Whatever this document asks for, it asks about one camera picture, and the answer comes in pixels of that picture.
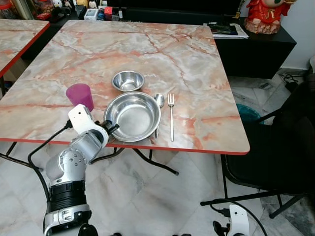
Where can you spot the large steel bowl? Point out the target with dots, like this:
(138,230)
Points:
(133,116)

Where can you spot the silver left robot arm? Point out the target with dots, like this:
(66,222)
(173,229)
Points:
(66,167)

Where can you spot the purple plastic cup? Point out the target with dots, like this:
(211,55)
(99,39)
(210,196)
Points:
(79,96)

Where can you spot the small steel bowl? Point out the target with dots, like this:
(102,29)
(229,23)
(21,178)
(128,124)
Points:
(128,80)

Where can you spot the steel spoon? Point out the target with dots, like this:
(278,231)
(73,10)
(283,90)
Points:
(159,101)

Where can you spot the steel fork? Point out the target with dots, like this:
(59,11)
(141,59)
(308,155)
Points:
(171,118)

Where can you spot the marble folding table red edge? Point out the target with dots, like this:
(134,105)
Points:
(17,34)
(147,54)

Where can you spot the black folding chair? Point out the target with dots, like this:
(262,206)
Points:
(280,147)

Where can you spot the small white box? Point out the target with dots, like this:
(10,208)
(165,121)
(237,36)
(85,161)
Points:
(91,14)

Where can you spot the small red box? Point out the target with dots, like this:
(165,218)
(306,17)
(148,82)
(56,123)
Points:
(108,10)

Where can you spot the teal waste bin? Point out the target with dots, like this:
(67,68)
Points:
(248,113)

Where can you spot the stack of papers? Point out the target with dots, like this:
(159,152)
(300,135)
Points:
(226,30)

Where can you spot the black low cabinet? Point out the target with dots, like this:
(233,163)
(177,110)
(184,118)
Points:
(256,51)

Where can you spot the red mascot figurine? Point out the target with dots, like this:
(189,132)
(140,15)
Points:
(266,14)

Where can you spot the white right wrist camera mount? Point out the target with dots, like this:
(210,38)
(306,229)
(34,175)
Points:
(238,219)

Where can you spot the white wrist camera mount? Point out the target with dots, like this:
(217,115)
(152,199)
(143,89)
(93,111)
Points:
(81,118)
(238,219)

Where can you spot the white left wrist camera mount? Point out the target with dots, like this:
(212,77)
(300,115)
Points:
(81,118)

